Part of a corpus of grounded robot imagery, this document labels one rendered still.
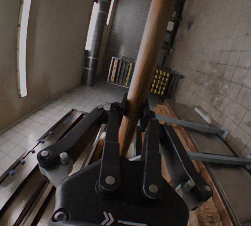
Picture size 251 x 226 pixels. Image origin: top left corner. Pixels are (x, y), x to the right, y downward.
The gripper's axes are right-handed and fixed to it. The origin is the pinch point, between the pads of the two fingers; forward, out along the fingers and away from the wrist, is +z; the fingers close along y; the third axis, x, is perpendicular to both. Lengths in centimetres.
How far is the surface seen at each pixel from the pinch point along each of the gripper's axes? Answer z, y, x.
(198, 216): 3, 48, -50
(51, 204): 10, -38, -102
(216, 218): 1, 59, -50
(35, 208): 2, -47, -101
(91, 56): 288, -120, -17
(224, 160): 38, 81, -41
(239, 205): 5, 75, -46
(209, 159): 38, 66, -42
